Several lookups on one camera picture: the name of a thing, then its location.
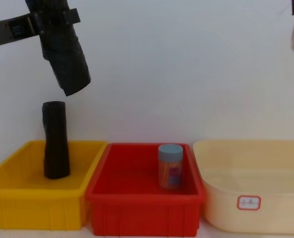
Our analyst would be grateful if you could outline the red plastic bin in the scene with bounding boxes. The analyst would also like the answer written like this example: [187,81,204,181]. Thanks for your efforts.
[85,142,205,237]

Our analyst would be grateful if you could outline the yellow plastic bin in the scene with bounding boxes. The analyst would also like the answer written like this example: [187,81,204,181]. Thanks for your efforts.
[0,140,108,231]

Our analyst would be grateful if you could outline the toothpick jar with blue lid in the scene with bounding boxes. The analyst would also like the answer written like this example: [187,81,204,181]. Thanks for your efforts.
[158,144,183,190]

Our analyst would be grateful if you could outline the cream plastic basin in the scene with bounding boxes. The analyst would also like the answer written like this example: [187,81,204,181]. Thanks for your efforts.
[192,139,294,235]

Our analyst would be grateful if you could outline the white label with red border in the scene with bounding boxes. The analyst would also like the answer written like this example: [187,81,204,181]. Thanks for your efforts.
[237,195,262,211]

